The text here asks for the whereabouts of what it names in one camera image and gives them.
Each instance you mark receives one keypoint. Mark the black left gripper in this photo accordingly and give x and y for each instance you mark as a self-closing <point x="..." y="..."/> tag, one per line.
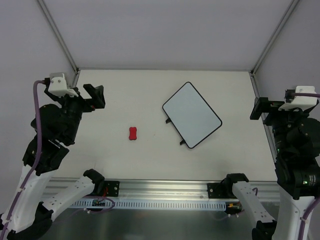
<point x="81" y="99"/>

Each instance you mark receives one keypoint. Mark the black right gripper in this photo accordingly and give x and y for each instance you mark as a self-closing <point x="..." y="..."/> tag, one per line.
<point x="271" y="107"/>

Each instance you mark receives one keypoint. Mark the red bone-shaped eraser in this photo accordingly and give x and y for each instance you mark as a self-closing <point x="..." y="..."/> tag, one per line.
<point x="132" y="133"/>

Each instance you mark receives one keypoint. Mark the black-framed small whiteboard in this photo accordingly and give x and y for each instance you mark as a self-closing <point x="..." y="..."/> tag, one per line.
<point x="191" y="116"/>

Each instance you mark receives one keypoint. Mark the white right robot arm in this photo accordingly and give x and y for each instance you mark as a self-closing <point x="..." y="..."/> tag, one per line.
<point x="297" y="142"/>

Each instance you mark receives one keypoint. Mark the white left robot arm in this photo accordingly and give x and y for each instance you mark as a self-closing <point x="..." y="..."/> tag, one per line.
<point x="56" y="125"/>

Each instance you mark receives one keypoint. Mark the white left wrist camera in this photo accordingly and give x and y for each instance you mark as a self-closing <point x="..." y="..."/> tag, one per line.
<point x="58" y="85"/>

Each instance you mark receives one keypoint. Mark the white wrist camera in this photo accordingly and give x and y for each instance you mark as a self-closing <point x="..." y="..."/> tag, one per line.
<point x="58" y="85"/>
<point x="302" y="97"/>

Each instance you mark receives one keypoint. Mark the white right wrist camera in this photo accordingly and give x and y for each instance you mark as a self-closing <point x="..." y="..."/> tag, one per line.
<point x="302" y="97"/>

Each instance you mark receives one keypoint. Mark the aluminium left corner post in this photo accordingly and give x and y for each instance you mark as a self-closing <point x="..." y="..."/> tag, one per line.
<point x="57" y="34"/>

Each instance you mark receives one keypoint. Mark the aluminium corner post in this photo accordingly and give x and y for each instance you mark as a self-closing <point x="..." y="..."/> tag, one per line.
<point x="57" y="34"/>
<point x="275" y="35"/>

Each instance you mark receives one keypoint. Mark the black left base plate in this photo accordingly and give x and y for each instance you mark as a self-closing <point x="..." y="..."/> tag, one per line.
<point x="111" y="188"/>

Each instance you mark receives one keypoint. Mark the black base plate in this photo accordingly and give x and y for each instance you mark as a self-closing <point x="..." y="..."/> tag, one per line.
<point x="219" y="191"/>
<point x="111" y="188"/>

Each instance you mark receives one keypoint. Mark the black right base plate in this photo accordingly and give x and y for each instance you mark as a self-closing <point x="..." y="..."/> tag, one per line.
<point x="219" y="191"/>

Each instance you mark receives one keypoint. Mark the aluminium mounting rail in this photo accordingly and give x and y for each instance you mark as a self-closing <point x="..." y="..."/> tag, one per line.
<point x="185" y="190"/>

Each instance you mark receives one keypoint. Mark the aluminium right corner post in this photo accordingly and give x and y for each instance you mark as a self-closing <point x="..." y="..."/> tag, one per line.
<point x="275" y="35"/>

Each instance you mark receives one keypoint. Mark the white slotted cable duct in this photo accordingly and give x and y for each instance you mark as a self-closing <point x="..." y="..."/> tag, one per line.
<point x="139" y="204"/>

